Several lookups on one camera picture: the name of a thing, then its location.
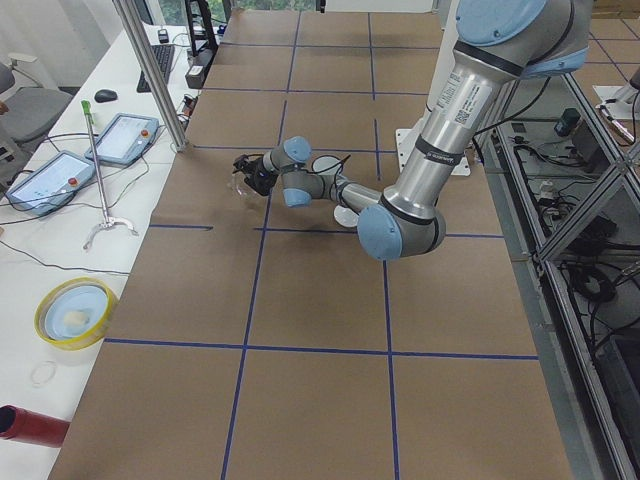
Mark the near teach pendant tablet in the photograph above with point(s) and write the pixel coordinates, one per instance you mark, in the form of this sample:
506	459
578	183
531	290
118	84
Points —
52	185

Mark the teach pendant tablet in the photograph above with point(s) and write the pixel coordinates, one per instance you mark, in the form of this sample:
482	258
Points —
52	185
125	139

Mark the white enamel mug lid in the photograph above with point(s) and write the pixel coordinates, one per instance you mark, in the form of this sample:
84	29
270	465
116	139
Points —
345	217

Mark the grey office chair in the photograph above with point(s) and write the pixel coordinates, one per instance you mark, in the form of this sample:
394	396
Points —
30	113

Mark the yellow tape roll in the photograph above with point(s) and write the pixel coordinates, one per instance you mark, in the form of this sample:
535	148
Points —
87	339

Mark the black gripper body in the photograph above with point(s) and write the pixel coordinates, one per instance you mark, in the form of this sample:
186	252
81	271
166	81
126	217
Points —
256	174

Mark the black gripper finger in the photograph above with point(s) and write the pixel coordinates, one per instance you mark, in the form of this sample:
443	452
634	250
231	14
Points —
241	164

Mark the reacher grabber stick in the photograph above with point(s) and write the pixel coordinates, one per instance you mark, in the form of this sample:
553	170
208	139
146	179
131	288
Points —
109	222

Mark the blue plate with white object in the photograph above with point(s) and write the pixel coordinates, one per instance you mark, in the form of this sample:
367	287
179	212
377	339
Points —
75	311

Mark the aluminium frame rail right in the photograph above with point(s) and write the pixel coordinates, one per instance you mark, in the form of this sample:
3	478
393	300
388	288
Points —
567	189

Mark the black computer mouse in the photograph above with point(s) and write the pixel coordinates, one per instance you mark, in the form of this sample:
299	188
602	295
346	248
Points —
105	95

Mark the red cylinder tube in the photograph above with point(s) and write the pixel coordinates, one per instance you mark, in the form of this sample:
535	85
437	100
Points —
25	426

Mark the black box on table edge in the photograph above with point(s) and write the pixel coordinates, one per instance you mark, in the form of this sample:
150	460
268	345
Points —
199	67

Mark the aluminium frame post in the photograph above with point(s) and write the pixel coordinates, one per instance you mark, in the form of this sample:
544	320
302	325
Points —
136	32

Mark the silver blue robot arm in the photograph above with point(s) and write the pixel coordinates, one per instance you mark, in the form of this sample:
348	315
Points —
498	42

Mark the white enamel mug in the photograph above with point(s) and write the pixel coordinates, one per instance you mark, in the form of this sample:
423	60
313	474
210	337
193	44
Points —
329	168

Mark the far teach pendant tablet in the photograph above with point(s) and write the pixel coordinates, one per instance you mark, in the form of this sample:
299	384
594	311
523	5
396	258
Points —
125	139

